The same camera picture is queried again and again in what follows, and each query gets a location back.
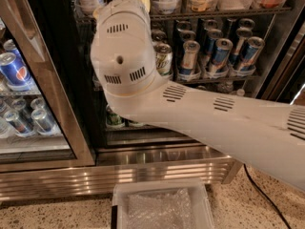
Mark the clear plastic bin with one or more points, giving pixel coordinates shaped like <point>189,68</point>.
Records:
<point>202,215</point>

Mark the front right 7up can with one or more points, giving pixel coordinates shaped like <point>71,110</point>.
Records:
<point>163,58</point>

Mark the bubble wrap sheet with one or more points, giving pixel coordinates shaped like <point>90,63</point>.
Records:
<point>169,210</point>

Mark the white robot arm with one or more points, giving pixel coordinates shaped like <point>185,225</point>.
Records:
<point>267,135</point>

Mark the red bull can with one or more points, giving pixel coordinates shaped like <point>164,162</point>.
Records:
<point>249,53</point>
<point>188,62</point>
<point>222,49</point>

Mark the stainless glass fridge door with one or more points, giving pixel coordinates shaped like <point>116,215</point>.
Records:
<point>44,34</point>

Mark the left green soda can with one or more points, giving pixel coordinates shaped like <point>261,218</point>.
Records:
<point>113,120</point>

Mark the right front red bull can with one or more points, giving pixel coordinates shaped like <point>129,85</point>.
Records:
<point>249,53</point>

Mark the stainless steel fridge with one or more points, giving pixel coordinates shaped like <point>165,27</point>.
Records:
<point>142,152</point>

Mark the front left red bull can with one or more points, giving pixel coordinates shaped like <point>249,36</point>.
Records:
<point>188,62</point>

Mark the silver can behind glass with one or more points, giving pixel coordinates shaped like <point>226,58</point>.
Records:
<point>18,122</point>
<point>43,120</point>

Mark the large pepsi can behind glass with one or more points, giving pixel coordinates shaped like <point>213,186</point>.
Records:
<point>14,69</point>

